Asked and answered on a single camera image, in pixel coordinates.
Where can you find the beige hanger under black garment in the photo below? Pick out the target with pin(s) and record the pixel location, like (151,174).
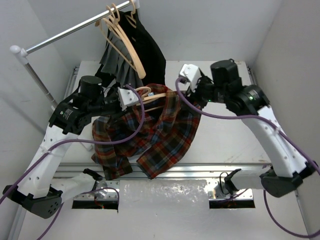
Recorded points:
(131,16)

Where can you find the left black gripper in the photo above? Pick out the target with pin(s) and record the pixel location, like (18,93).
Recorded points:
(116,106)

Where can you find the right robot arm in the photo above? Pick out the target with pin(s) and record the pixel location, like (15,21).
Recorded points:
(288,166)

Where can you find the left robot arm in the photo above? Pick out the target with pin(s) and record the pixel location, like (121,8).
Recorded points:
(34,190)

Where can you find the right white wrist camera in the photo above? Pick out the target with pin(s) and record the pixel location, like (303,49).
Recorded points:
(191,73)

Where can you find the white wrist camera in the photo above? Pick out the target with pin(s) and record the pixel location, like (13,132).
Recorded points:
(191,73)
(127,98)

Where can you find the aluminium mounting rail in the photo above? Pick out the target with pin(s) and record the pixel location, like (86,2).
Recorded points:
(213,174)

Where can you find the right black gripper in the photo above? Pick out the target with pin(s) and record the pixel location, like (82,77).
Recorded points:
(203,79)

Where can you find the beige hanger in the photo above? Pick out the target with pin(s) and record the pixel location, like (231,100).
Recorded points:
(119,50)
(113,25)
(131,16)
(148,96)

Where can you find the white front cover board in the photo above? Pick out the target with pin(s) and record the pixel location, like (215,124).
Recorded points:
(169,210)

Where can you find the black hanging garment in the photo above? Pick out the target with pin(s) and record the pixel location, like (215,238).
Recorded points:
(147,49)

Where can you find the metal rack upright pole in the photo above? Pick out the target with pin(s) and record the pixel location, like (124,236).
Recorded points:
(41,85)

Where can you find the metal clothes rack rail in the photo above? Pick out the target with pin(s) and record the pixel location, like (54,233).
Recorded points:
(21,53)

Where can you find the plaid flannel shirt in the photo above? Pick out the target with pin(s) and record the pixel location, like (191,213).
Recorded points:
(166,135)

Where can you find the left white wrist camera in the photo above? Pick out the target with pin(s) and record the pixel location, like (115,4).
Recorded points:
(127,98)

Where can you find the grey pleated skirt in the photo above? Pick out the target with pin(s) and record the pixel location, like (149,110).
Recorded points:
(114,68)

